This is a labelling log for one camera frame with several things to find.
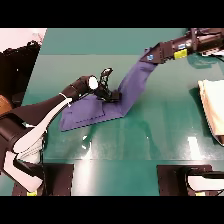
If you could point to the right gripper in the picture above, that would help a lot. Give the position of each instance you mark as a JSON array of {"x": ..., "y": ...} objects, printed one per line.
[{"x": 161, "y": 53}]

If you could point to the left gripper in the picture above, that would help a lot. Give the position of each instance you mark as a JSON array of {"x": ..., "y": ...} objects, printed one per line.
[{"x": 108, "y": 95}]

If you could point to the purple T-shirt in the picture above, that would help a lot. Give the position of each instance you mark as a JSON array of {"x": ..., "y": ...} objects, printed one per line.
[{"x": 131, "y": 86}]

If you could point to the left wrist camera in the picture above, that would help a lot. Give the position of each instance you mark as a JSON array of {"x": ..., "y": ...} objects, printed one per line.
[{"x": 105, "y": 78}]

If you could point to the cream folded garment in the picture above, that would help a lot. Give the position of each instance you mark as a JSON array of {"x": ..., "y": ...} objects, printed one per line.
[{"x": 213, "y": 106}]

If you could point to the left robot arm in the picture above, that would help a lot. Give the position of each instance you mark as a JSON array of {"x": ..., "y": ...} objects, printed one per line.
[{"x": 36, "y": 131}]

